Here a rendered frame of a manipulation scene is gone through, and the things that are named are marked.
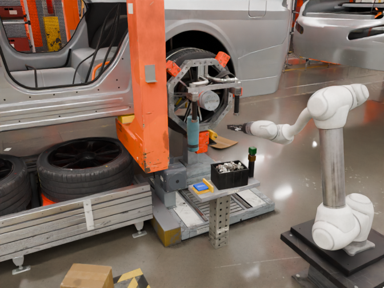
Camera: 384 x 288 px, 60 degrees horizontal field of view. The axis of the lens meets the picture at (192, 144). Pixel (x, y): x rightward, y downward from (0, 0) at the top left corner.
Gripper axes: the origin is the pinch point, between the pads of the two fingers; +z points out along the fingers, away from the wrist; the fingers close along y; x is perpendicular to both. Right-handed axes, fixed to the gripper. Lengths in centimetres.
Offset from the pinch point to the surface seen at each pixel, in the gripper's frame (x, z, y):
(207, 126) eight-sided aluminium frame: 1.0, 31.7, -0.6
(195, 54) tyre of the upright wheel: -54, 26, 5
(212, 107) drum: -14.8, 12.8, 4.9
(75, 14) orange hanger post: -135, 245, 32
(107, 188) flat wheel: 27, 30, 85
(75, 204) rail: 28, 19, 108
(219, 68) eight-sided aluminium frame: -41.5, 19.3, -9.7
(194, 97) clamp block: -24.0, 4.1, 23.9
